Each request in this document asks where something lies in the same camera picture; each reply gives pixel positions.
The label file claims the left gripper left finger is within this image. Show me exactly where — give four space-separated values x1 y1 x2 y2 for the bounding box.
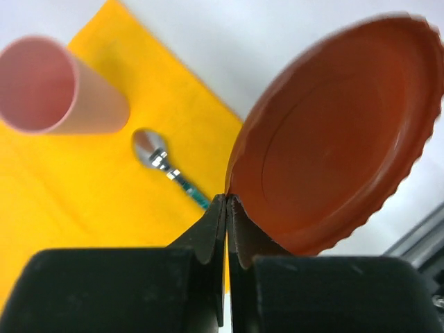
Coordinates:
1 195 226 332

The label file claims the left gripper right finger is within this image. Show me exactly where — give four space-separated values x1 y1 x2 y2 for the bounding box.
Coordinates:
227 196 443 332

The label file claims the spoon with teal handle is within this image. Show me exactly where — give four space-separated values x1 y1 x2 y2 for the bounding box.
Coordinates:
131 128 210 210

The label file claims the yellow cartoon placemat cloth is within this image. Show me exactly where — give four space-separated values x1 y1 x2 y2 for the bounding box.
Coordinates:
1 1 241 302

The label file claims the red plastic plate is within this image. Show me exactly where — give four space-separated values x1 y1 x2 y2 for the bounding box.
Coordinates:
225 14 443 255

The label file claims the pink plastic cup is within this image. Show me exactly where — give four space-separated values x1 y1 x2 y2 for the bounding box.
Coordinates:
1 35 130 135

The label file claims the aluminium mounting rail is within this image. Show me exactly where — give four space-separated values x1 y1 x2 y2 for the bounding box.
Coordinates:
383 204 443 268

